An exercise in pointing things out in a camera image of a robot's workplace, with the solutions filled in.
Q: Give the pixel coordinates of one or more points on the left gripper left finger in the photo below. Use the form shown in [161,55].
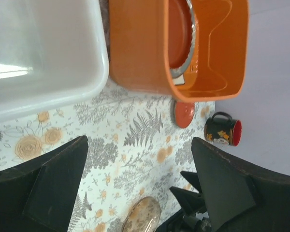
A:
[39,195]

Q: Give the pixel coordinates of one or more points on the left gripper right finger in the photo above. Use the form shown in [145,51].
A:
[241,196]

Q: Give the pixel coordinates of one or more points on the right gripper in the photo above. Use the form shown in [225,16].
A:
[190,217]

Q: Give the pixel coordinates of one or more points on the pink glass square plate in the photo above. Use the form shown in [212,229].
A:
[144,216]

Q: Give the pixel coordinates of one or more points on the small red saucer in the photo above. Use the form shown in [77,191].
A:
[183,113]

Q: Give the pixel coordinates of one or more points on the white plastic bin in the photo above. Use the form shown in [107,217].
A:
[52,53]

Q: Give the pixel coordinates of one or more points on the orange plastic bin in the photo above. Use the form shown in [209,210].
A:
[139,49]

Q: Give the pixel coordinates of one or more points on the red plate in orange bin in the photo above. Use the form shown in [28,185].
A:
[181,36]

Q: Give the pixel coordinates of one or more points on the black skull mug red inside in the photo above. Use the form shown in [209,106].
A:
[223,129]

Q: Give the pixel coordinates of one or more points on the floral table mat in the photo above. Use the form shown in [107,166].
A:
[135,150]

